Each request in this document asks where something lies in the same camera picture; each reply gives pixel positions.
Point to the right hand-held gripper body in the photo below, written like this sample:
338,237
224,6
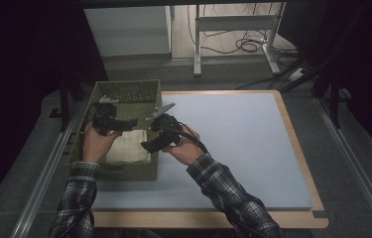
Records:
167,127

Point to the white cabinet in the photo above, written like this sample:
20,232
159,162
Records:
127,29

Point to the metal floor rail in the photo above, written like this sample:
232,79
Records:
41,185
355,165

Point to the person's left hand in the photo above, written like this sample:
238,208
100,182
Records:
96,147

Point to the green woven plastic basket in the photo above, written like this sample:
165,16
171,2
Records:
130,110

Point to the person's right hand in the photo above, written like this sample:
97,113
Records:
186,150

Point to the black metal stand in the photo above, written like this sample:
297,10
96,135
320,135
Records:
334,95
64,105

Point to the white metal desk frame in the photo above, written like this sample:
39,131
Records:
236,22

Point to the dark curtain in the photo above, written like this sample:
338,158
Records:
365,66
15,66

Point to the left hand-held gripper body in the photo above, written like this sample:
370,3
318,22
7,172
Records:
104,112

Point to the white power strip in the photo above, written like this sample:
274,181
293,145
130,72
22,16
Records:
296,75

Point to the cream fried egg print cloth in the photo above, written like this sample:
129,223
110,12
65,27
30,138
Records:
127,147

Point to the light blue table mat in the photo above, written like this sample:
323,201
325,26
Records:
239,132

